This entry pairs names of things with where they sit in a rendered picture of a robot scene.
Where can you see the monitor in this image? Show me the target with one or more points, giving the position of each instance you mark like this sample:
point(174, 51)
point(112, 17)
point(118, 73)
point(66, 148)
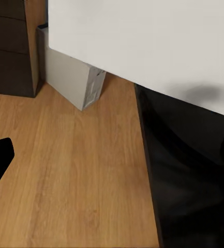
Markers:
point(174, 47)

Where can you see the desktop computer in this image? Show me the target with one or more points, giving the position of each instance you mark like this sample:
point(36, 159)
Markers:
point(79, 82)

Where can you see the cabinet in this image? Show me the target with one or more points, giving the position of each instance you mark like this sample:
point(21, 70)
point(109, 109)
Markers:
point(19, 64)

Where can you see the desk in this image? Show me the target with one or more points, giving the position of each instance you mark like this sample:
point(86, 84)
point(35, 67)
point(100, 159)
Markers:
point(188, 198)

